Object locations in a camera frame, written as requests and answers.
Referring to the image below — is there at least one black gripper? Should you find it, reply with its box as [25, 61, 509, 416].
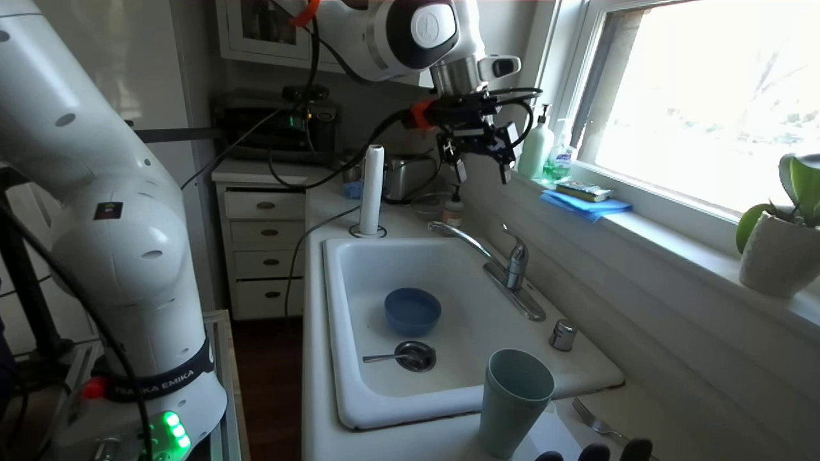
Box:
[430, 91, 519, 187]

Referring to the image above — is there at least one white paper towel roll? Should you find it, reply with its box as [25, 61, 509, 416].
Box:
[355, 143, 389, 239]

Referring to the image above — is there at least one green soap pump bottle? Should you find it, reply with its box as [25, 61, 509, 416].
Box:
[517, 103, 554, 185]

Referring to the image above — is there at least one stainless steel toaster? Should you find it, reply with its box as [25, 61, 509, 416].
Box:
[382, 151, 445, 205]

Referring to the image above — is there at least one small teal bottle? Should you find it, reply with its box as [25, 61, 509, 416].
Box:
[545, 119, 576, 185]

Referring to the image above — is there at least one chrome sink faucet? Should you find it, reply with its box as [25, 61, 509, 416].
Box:
[428, 219, 549, 326]

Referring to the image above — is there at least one sponge in dish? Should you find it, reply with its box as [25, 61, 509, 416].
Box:
[554, 180, 614, 205]

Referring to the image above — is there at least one white kitchen sink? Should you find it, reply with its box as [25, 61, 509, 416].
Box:
[317, 234, 628, 434]

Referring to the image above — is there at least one blue cleaning cloth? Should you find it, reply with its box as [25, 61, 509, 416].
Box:
[537, 187, 636, 226]

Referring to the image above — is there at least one blue bowl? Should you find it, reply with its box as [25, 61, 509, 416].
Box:
[382, 285, 445, 338]

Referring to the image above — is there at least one chrome sprayer cap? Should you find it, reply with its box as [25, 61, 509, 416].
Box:
[549, 319, 580, 354]

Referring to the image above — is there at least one black toaster oven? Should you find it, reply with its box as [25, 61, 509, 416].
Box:
[209, 84, 340, 167]

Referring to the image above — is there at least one white drawer unit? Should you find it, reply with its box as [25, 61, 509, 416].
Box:
[209, 160, 335, 322]

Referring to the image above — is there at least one light blue plastic cup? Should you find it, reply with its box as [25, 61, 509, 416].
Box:
[476, 347, 559, 461]

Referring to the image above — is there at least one white plant pot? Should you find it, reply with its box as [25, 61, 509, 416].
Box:
[738, 208, 820, 303]

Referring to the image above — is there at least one green potted plant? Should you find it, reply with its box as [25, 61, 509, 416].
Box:
[732, 151, 820, 257]

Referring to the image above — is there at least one black stand pole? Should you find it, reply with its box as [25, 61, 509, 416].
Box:
[0, 165, 72, 404]

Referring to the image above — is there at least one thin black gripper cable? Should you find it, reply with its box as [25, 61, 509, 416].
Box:
[490, 84, 545, 151]

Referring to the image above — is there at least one orange cable strap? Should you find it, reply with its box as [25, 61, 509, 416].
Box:
[407, 96, 437, 134]
[290, 0, 323, 32]

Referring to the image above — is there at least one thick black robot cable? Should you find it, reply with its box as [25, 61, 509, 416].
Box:
[263, 16, 421, 196]

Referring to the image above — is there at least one metal wire paper towel holder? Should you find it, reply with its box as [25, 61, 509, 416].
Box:
[345, 222, 389, 242]

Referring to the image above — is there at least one white window frame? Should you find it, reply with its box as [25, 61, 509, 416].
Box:
[509, 0, 820, 340]

